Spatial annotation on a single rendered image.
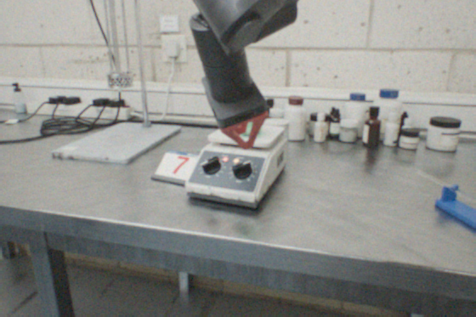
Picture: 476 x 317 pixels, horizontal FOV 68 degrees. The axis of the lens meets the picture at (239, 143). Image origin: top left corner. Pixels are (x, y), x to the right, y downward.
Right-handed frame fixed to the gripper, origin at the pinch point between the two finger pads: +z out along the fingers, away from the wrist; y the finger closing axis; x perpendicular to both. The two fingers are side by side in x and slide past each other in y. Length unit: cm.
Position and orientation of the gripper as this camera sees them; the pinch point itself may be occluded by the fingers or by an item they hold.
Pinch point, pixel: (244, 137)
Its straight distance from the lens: 53.5
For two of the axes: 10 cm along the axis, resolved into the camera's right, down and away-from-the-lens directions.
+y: -3.0, -6.4, 7.1
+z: 1.9, 6.8, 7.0
